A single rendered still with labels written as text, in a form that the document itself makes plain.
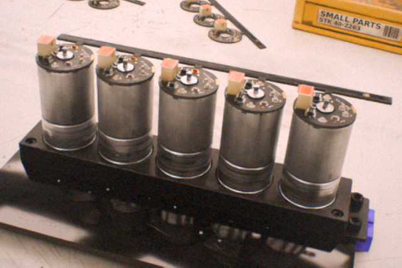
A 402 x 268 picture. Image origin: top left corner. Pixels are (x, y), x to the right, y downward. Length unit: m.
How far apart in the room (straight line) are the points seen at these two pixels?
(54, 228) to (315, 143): 0.11
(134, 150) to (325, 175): 0.08
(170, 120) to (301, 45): 0.21
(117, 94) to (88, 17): 0.21
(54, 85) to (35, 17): 0.20
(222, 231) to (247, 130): 0.04
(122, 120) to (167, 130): 0.02
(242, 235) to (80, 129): 0.09
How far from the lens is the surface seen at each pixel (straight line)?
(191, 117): 0.24
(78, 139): 0.27
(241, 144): 0.24
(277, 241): 0.25
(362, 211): 0.27
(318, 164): 0.24
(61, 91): 0.26
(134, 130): 0.26
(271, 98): 0.24
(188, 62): 0.26
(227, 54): 0.41
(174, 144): 0.25
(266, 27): 0.45
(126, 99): 0.25
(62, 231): 0.25
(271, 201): 0.25
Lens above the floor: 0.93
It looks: 33 degrees down
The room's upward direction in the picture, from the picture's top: 4 degrees clockwise
